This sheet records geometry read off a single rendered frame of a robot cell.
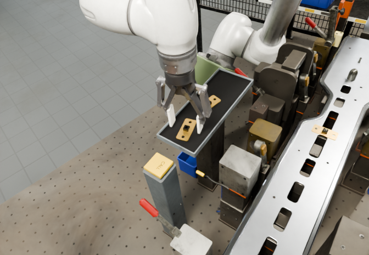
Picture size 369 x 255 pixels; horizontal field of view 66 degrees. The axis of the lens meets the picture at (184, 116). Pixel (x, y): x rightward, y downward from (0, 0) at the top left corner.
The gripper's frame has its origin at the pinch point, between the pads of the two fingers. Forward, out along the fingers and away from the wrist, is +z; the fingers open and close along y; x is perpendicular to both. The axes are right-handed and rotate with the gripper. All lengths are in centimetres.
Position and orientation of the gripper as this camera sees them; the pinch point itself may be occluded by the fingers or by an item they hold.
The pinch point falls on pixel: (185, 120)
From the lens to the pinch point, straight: 83.2
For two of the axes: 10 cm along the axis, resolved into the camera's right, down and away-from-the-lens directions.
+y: 9.3, 2.2, -3.1
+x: 3.6, -7.1, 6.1
